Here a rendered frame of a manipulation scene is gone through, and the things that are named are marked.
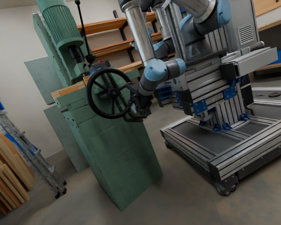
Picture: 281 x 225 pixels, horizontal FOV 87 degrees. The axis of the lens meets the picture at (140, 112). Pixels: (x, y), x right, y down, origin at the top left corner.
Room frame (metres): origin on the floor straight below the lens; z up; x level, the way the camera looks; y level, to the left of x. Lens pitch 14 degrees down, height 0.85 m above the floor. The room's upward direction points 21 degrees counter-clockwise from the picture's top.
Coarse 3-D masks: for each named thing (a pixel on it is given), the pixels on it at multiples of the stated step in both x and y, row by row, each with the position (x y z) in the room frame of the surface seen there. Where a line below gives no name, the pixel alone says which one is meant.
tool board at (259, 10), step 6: (258, 0) 2.69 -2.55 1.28; (264, 0) 2.62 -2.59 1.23; (270, 0) 2.55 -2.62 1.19; (276, 0) 2.47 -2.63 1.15; (258, 6) 2.70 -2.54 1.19; (264, 6) 2.63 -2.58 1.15; (270, 6) 2.56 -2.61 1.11; (276, 6) 2.50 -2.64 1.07; (258, 12) 2.71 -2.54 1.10; (264, 12) 2.64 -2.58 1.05
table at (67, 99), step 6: (126, 72) 1.13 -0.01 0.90; (132, 72) 1.15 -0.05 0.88; (138, 72) 1.18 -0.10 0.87; (120, 78) 1.09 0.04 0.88; (132, 78) 1.14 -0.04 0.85; (78, 90) 0.94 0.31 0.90; (84, 90) 0.96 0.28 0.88; (96, 90) 0.92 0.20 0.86; (102, 90) 0.91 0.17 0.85; (60, 96) 0.89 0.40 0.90; (66, 96) 0.90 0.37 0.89; (72, 96) 0.92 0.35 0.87; (78, 96) 0.93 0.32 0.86; (84, 96) 0.95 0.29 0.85; (60, 102) 0.88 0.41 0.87; (66, 102) 0.90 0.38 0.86; (72, 102) 0.91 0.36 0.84
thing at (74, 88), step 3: (132, 66) 1.35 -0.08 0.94; (123, 69) 1.30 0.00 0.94; (126, 69) 1.31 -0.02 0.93; (129, 69) 1.33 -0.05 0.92; (132, 69) 1.34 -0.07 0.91; (72, 87) 1.08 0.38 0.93; (75, 87) 1.09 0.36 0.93; (63, 90) 1.05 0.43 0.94; (66, 90) 1.06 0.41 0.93; (69, 90) 1.07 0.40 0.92; (72, 90) 1.08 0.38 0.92; (75, 90) 1.08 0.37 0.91; (60, 93) 1.04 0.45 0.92; (63, 93) 1.04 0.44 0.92; (66, 93) 1.05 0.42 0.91
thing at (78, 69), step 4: (76, 64) 1.09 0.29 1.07; (80, 64) 1.10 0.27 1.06; (76, 68) 1.13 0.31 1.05; (80, 68) 1.09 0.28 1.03; (84, 68) 1.11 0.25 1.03; (88, 68) 1.12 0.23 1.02; (76, 72) 1.17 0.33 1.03; (80, 72) 1.09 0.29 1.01; (84, 72) 1.10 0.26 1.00; (80, 76) 1.22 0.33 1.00
